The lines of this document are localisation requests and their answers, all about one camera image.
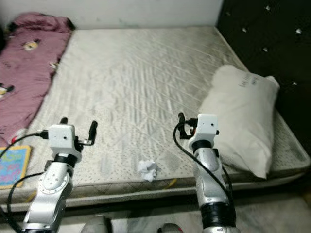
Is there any white pillow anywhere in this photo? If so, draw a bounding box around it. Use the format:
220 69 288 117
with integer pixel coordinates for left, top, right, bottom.
198 65 280 179

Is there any white tissue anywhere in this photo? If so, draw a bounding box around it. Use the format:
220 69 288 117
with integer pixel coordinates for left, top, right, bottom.
137 160 158 183

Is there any colourful blue children's book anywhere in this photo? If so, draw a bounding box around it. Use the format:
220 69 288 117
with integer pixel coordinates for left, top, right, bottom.
0 144 32 190

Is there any white quilted mattress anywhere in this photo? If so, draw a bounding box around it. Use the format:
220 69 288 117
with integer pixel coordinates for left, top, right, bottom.
0 25 311 212

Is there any pink cartoon print blanket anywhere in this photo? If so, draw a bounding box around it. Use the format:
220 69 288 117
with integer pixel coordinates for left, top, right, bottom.
0 12 76 146

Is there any grey left robot leg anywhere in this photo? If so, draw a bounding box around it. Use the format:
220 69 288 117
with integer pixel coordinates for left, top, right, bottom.
85 216 111 233

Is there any grey robot leg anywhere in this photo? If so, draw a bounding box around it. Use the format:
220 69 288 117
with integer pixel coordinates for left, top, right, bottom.
85 216 111 233
158 223 185 233

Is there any grey right robot leg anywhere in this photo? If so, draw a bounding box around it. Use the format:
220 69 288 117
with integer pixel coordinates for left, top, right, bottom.
158 223 185 233

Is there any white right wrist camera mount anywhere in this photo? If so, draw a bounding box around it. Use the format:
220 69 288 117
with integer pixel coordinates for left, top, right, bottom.
196 113 219 141

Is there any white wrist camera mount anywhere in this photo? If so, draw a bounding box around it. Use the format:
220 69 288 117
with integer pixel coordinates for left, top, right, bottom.
196 113 219 141
47 124 77 151

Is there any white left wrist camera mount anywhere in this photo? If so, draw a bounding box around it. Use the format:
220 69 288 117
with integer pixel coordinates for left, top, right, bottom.
47 124 77 151

